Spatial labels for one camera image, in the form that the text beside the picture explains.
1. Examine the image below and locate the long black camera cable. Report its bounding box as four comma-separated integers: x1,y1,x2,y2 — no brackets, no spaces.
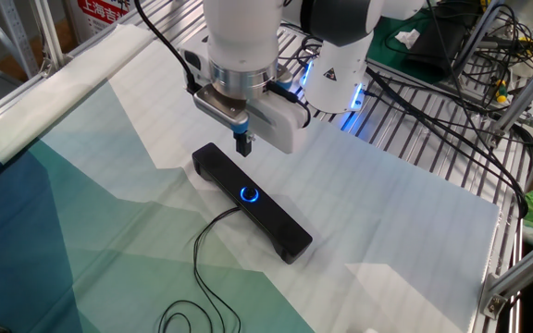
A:
132,0,202,95

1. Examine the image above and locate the grey perforated shelf upright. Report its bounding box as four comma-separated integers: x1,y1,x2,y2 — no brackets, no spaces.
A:
0,0,41,79

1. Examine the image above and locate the thick black cable pair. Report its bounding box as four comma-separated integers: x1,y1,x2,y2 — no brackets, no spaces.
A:
363,67,529,219

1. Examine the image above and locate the aluminium frame post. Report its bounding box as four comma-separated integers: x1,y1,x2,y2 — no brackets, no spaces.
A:
30,0,68,75

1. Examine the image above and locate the yellow handled screwdriver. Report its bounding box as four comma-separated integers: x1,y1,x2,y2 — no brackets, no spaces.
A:
492,78,509,104

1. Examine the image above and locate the black speaker bar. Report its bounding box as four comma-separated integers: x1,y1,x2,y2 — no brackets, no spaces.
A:
191,142,315,265

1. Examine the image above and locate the black fabric bag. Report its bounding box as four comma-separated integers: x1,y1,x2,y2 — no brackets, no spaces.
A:
404,11,471,83

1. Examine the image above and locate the green cutting mat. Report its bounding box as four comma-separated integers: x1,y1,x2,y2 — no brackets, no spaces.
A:
366,8,480,85

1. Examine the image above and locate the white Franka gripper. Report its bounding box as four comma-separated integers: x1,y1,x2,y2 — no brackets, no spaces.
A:
178,35,313,158

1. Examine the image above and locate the short looped black cable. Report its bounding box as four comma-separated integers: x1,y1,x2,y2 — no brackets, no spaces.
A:
266,81,313,129

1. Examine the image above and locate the tangled black cable bundle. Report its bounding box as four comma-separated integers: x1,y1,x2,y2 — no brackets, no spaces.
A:
460,2,533,117

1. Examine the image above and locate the white box with red label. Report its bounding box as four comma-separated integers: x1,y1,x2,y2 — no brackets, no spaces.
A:
65,0,136,45

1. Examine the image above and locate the crumpled white tissue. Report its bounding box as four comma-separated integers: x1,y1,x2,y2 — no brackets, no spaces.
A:
394,28,421,50

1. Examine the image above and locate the thin black speaker cable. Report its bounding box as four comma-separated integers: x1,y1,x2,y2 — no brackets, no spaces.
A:
157,206,242,333

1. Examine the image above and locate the teal and white tablecloth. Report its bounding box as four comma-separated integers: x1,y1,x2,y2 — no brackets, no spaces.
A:
0,22,502,333

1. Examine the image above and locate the speaker knob with blue ring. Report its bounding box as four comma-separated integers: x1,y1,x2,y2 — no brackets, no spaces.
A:
239,185,261,204

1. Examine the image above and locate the aluminium frame beam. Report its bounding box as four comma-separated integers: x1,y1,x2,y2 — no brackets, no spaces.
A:
478,230,533,320
488,43,533,140

